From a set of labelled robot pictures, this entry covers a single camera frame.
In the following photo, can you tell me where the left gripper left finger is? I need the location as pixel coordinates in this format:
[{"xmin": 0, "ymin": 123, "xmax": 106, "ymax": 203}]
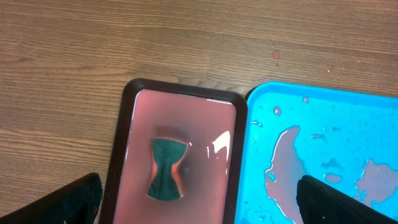
[{"xmin": 1, "ymin": 172, "xmax": 103, "ymax": 224}]

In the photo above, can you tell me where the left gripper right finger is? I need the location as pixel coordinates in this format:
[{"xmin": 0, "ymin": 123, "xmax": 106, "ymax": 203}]
[{"xmin": 296, "ymin": 175, "xmax": 397, "ymax": 224}]

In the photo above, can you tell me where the dark green sponge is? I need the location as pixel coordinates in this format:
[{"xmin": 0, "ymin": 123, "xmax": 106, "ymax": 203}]
[{"xmin": 147, "ymin": 138, "xmax": 187, "ymax": 201}]

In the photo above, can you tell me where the teal plastic tray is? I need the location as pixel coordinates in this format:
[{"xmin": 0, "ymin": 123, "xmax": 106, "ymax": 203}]
[{"xmin": 235, "ymin": 82, "xmax": 397, "ymax": 223}]

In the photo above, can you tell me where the black tray with red mat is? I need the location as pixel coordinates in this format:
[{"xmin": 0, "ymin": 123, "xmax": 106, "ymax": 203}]
[{"xmin": 99, "ymin": 78, "xmax": 248, "ymax": 224}]

